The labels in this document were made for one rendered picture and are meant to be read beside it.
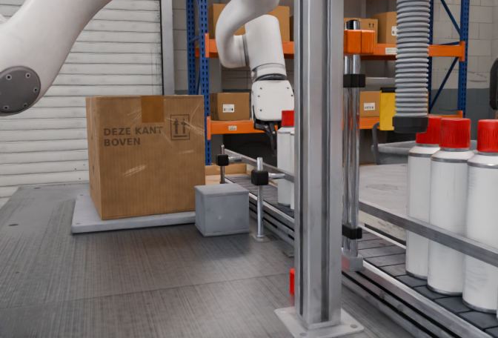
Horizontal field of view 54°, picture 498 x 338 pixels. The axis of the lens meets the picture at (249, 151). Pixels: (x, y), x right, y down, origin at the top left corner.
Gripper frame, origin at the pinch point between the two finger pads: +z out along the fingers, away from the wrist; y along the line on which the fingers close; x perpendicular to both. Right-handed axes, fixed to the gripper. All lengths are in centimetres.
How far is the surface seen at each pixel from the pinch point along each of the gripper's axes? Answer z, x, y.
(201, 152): -0.3, 5.2, -17.3
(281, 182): 10.2, -6.7, -3.0
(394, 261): 28, -41, -1
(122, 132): -4.9, 1.9, -34.9
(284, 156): 5.1, -9.2, -2.5
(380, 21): -191, 277, 234
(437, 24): -224, 337, 354
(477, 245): 27, -62, -5
